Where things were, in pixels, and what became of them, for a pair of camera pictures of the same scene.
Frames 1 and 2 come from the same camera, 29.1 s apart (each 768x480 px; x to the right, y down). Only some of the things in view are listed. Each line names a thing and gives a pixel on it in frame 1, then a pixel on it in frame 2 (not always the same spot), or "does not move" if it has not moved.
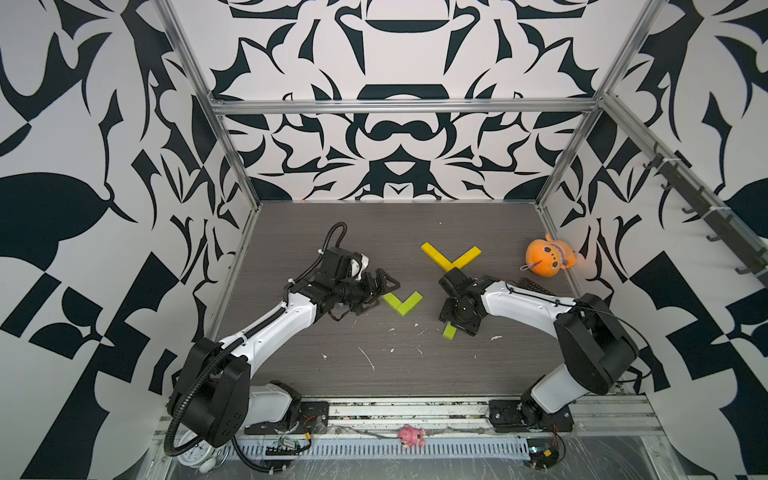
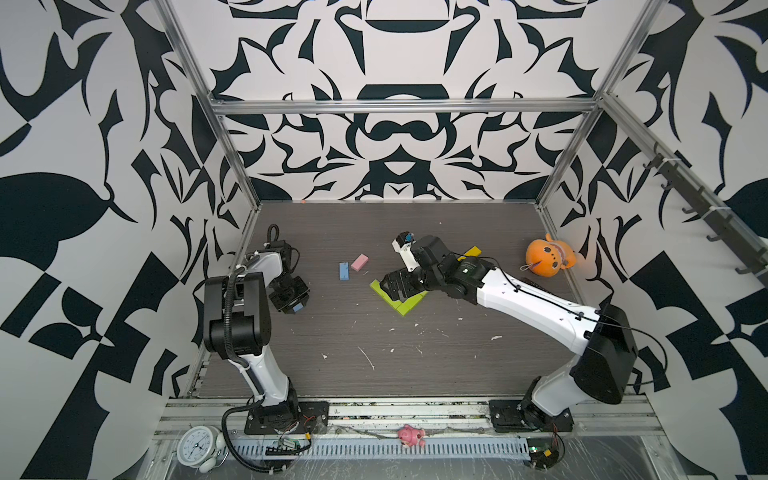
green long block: x=410 y=303 does not move
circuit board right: x=543 y=452 does not move
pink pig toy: x=412 y=437 does not move
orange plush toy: x=545 y=258 does not move
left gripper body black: x=355 y=293 -> x=287 y=294
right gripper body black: x=449 y=311 -> x=411 y=281
